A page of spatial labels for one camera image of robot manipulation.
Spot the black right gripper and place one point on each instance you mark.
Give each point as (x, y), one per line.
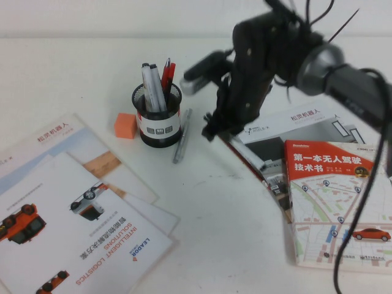
(254, 67)

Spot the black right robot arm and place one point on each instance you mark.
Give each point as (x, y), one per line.
(352, 88)

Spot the silver grey pen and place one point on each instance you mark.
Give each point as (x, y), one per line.
(182, 134)

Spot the black mesh pen holder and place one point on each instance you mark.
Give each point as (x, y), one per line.
(159, 130)

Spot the black pen with silver clip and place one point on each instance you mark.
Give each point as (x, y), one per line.
(168, 88)

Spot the red pen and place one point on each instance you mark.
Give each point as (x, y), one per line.
(167, 75)

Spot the thin dark red pencil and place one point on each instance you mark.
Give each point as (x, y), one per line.
(245, 163)

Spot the AgileX brochure with grey photo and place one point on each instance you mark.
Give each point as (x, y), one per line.
(288, 125)

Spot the grey marker with black cap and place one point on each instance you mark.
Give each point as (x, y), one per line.
(157, 88)

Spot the orange eraser block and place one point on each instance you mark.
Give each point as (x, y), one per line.
(125, 126)

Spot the plain white brochure sheet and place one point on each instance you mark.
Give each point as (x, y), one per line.
(159, 214)

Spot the brochure with grey white frames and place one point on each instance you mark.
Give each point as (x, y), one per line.
(349, 127)

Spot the red book with map cover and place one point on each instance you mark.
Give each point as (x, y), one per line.
(324, 208)

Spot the black zip tie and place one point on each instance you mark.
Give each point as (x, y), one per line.
(343, 26)

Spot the AgileX brochure with blue band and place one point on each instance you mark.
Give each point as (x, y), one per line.
(61, 134)

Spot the white Leador logistics brochure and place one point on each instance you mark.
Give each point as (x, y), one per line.
(61, 232)

